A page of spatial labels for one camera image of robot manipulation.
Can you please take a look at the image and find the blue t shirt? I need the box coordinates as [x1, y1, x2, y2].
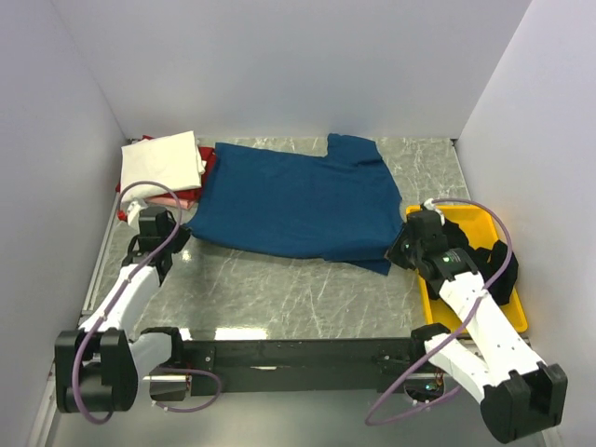
[187, 134, 403, 275]

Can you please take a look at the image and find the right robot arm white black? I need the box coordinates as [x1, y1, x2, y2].
[386, 201, 568, 443]

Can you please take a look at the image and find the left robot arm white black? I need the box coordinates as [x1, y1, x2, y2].
[55, 207, 190, 417]

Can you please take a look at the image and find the folded red t shirt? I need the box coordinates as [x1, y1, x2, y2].
[115, 135, 216, 203]

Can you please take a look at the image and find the folded white t shirt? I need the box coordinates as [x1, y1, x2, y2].
[120, 131, 205, 202]

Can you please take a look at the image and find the black t shirt in bin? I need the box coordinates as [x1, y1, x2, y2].
[441, 220, 521, 308]

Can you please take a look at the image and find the black base beam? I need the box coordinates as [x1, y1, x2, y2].
[129, 338, 467, 402]

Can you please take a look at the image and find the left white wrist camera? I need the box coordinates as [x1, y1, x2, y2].
[116, 199, 148, 227]

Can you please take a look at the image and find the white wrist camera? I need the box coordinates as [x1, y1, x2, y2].
[420, 198, 445, 224]
[116, 199, 148, 227]

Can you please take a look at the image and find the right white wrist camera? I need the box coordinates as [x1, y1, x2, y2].
[420, 198, 445, 224]

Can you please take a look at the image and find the aluminium frame rail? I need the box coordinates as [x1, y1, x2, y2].
[26, 195, 118, 447]

